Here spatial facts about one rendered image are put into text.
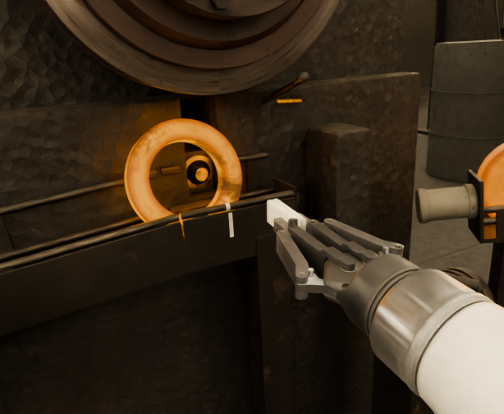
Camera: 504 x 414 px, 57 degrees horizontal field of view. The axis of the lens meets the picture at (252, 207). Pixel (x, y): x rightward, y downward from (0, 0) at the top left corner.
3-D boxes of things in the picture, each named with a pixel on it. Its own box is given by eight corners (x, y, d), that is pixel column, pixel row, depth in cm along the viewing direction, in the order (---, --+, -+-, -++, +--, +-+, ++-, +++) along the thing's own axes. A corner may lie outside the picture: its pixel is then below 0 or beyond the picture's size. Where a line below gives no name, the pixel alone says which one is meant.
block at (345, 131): (304, 246, 93) (301, 125, 85) (336, 236, 96) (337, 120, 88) (335, 266, 84) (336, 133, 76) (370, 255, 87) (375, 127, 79)
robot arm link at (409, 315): (491, 379, 38) (436, 337, 43) (514, 285, 35) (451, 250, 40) (406, 420, 35) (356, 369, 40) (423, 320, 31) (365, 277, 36)
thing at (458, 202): (415, 216, 85) (414, 184, 83) (469, 211, 83) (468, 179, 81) (421, 228, 79) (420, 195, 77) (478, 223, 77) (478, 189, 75)
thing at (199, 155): (143, 162, 108) (138, 130, 105) (167, 158, 110) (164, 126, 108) (184, 195, 82) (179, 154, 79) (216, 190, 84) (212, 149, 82)
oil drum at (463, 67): (407, 170, 345) (414, 42, 316) (465, 158, 369) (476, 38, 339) (475, 190, 294) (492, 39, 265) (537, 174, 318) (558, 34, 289)
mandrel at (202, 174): (163, 168, 95) (161, 147, 93) (184, 165, 97) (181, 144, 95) (190, 189, 80) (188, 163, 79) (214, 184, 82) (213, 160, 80)
